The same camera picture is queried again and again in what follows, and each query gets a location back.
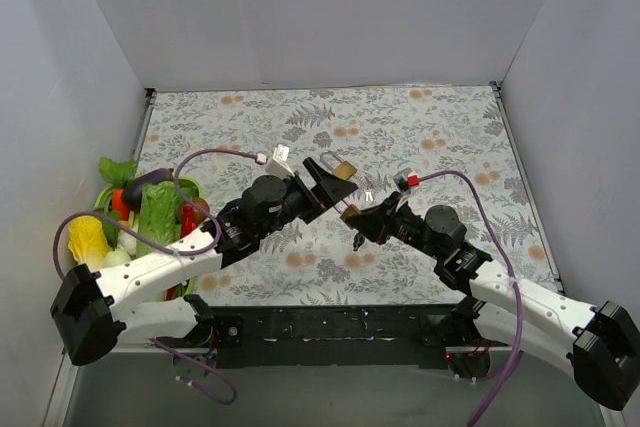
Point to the white toy radish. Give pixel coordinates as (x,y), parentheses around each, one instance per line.
(116,257)

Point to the green toy lettuce leaf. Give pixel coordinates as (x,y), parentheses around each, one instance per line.
(157,219)

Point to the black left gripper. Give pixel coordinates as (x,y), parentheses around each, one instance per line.
(310,192)

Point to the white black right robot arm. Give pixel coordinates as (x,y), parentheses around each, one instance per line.
(597,346)

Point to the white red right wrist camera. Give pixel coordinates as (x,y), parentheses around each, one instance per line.
(406,180)

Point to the purple toy eggplant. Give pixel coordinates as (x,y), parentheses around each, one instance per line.
(132,193)

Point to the red toy chili pepper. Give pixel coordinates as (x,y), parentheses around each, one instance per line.
(187,219)

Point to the yellow white toy cabbage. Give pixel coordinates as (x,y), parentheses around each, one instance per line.
(88,243)

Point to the small brass padlock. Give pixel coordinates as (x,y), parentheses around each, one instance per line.
(351,209)

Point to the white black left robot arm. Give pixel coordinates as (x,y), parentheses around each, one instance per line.
(93,311)

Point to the brown toy mushroom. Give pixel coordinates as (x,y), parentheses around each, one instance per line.
(201,209)

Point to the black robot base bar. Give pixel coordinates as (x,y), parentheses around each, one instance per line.
(411,335)

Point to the panda figure keychain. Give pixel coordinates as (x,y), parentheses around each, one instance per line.
(358,241)

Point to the orange toy carrot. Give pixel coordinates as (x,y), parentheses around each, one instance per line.
(119,205)

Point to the long shackle brass padlock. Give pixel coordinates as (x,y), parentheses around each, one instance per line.
(339,167)

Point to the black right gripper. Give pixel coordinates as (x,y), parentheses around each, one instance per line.
(388,220)

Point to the floral patterned table mat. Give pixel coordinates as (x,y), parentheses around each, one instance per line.
(454,137)

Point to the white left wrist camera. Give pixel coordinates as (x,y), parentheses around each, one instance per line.
(277,164)

